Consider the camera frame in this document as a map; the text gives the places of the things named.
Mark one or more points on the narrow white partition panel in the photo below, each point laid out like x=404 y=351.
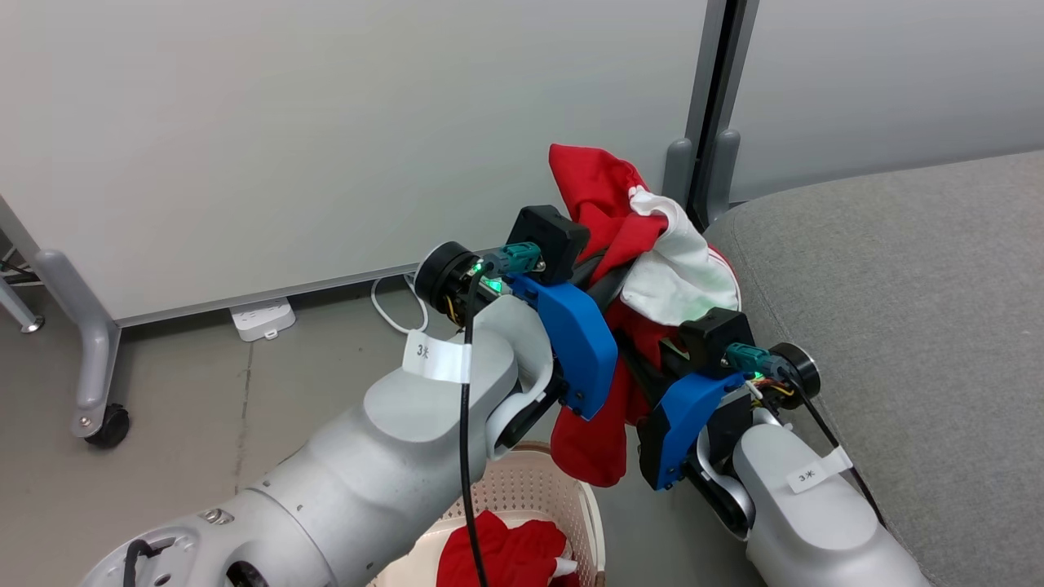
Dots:
x=897 y=81

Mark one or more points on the white power strip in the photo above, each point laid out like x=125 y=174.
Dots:
x=263 y=319

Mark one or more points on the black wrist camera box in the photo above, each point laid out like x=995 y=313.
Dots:
x=714 y=334
x=550 y=236

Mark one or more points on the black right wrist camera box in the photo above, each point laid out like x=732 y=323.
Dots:
x=714 y=334

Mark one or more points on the grey fabric sofa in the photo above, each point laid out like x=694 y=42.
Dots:
x=897 y=285

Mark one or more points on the red garment with white lining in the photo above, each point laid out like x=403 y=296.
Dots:
x=595 y=187

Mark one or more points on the wide white partition panel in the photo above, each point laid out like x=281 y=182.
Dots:
x=326 y=122

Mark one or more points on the black caster wheel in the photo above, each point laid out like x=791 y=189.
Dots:
x=112 y=425

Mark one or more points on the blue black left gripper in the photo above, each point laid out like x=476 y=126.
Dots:
x=575 y=342

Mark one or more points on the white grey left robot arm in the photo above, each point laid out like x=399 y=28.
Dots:
x=383 y=465

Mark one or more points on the grey partition foot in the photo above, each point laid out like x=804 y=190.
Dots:
x=723 y=167
x=677 y=167

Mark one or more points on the cream perforated laundry basket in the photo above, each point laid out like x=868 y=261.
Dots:
x=534 y=487

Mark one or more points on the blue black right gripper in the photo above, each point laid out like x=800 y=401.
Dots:
x=685 y=416

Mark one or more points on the grey partition leg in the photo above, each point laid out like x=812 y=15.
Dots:
x=94 y=342

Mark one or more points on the slanted metal stand leg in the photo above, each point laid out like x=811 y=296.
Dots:
x=18 y=311

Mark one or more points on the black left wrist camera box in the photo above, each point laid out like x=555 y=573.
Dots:
x=550 y=236

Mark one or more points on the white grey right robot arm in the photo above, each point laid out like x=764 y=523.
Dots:
x=816 y=522

